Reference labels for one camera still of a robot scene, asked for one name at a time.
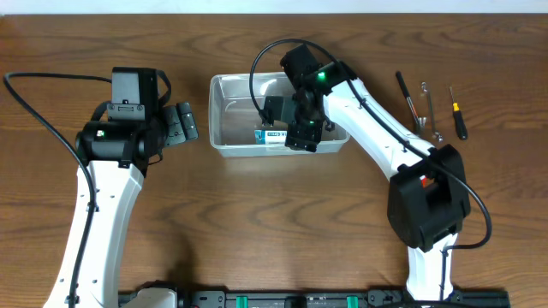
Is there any blue white screwdriver set box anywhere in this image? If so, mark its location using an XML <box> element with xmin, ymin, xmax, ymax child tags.
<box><xmin>254</xmin><ymin>130</ymin><xmax>287</xmax><ymax>145</ymax></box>

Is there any clear plastic storage container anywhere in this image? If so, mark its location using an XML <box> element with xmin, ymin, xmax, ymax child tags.
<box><xmin>208</xmin><ymin>72</ymin><xmax>350</xmax><ymax>157</ymax></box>

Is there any small black handled claw hammer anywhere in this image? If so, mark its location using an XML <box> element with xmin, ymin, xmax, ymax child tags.
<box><xmin>395</xmin><ymin>71</ymin><xmax>425</xmax><ymax>136</ymax></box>

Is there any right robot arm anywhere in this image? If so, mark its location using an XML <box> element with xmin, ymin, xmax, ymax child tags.
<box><xmin>261</xmin><ymin>44</ymin><xmax>470</xmax><ymax>300</ymax></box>

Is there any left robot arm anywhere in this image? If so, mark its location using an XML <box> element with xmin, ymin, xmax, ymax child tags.
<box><xmin>45</xmin><ymin>67</ymin><xmax>199</xmax><ymax>307</ymax></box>

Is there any silver metal wrench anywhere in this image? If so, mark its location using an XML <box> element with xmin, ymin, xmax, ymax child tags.
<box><xmin>421</xmin><ymin>82</ymin><xmax>444</xmax><ymax>143</ymax></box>

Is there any right black cable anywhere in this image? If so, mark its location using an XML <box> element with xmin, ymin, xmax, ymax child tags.
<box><xmin>248</xmin><ymin>38</ymin><xmax>493</xmax><ymax>300</ymax></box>

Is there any black cable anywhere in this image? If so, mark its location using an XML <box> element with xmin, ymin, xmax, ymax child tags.
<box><xmin>248</xmin><ymin>38</ymin><xmax>493</xmax><ymax>300</ymax></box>
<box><xmin>3</xmin><ymin>71</ymin><xmax>113</xmax><ymax>308</ymax></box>

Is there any black yellow handled screwdriver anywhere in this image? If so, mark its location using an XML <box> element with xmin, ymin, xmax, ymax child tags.
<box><xmin>449</xmin><ymin>86</ymin><xmax>468</xmax><ymax>140</ymax></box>

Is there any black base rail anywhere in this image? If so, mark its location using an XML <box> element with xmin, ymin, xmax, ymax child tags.
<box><xmin>118</xmin><ymin>287</ymin><xmax>511</xmax><ymax>308</ymax></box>

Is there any left black cable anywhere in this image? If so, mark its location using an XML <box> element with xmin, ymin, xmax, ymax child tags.
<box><xmin>3</xmin><ymin>71</ymin><xmax>113</xmax><ymax>308</ymax></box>

